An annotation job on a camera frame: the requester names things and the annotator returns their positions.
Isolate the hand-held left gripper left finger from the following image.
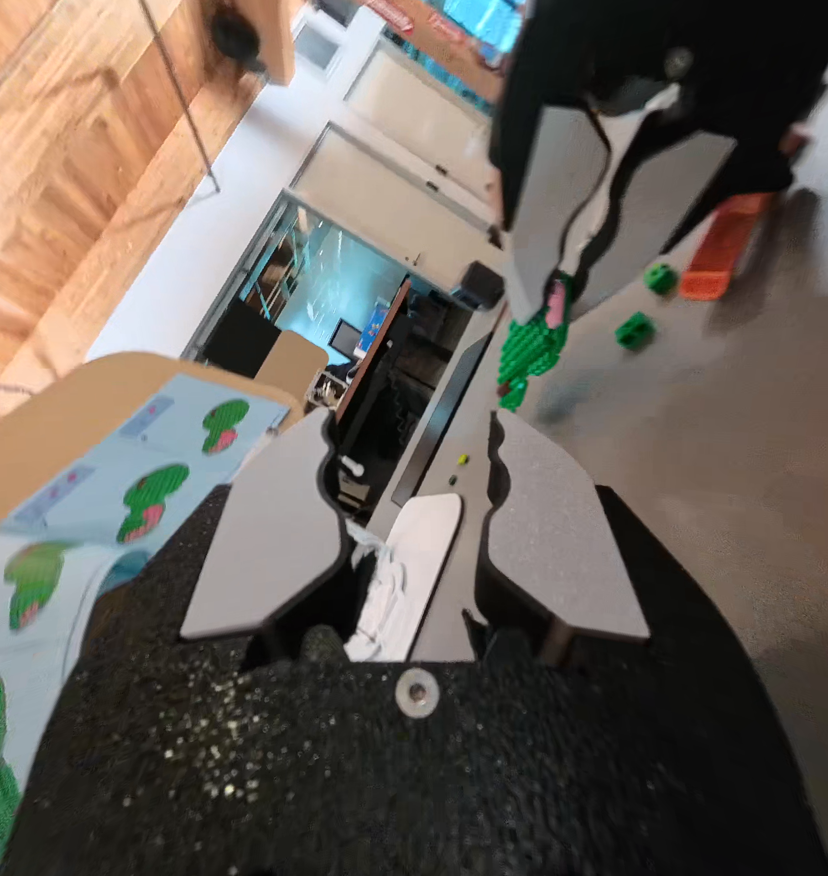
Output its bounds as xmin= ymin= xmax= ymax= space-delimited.
xmin=178 ymin=408 xmax=351 ymax=641

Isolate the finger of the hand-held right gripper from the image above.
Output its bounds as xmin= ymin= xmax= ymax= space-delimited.
xmin=568 ymin=129 xmax=739 ymax=321
xmin=504 ymin=104 xmax=613 ymax=324

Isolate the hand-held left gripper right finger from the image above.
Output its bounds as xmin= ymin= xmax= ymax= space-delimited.
xmin=477 ymin=409 xmax=652 ymax=646

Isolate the lego instruction booklet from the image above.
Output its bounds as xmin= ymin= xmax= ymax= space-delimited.
xmin=0 ymin=373 xmax=293 ymax=866

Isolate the green lego baseplate build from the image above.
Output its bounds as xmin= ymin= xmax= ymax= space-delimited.
xmin=495 ymin=272 xmax=573 ymax=413

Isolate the blue lego box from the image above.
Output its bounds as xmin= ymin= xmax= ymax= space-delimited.
xmin=354 ymin=301 xmax=396 ymax=358

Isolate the orange brick separator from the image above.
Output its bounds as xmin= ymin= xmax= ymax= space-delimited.
xmin=679 ymin=193 xmax=776 ymax=302

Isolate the grey battery charger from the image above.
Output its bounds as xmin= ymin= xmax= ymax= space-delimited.
xmin=453 ymin=260 xmax=506 ymax=310

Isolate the wooden beam with red stickers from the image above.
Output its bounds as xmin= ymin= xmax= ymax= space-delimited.
xmin=359 ymin=0 xmax=510 ymax=83

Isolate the frosted glass door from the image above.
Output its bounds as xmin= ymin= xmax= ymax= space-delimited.
xmin=289 ymin=122 xmax=504 ymax=278
xmin=344 ymin=34 xmax=497 ymax=138

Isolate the wooden office desk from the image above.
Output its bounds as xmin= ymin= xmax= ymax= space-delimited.
xmin=333 ymin=279 xmax=416 ymax=420

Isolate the black partition panel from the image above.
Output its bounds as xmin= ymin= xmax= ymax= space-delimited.
xmin=203 ymin=300 xmax=282 ymax=379

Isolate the wooden booklet stand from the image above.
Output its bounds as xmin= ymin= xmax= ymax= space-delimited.
xmin=0 ymin=351 xmax=465 ymax=663

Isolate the black round ceiling lamp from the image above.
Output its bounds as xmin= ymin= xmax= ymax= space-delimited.
xmin=210 ymin=8 xmax=270 ymax=75

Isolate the black metal rod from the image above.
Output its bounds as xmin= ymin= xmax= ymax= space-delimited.
xmin=139 ymin=0 xmax=222 ymax=194

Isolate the black desk cable flap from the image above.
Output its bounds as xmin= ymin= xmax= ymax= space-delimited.
xmin=391 ymin=333 xmax=495 ymax=509

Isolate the wall air vent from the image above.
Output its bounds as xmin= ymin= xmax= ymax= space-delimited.
xmin=292 ymin=19 xmax=341 ymax=71

